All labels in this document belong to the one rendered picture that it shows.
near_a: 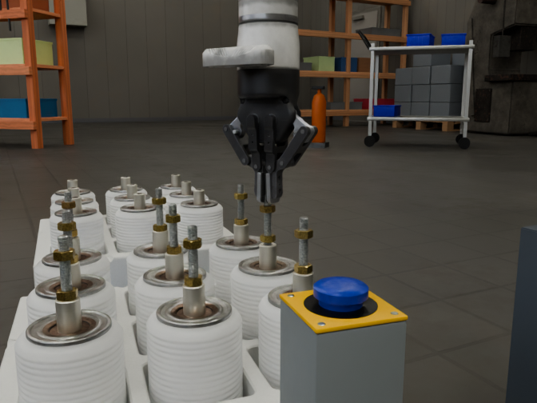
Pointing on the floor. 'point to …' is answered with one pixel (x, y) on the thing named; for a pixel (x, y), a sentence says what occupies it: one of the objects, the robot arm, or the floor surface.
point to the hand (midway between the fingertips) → (268, 186)
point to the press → (502, 67)
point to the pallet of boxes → (431, 90)
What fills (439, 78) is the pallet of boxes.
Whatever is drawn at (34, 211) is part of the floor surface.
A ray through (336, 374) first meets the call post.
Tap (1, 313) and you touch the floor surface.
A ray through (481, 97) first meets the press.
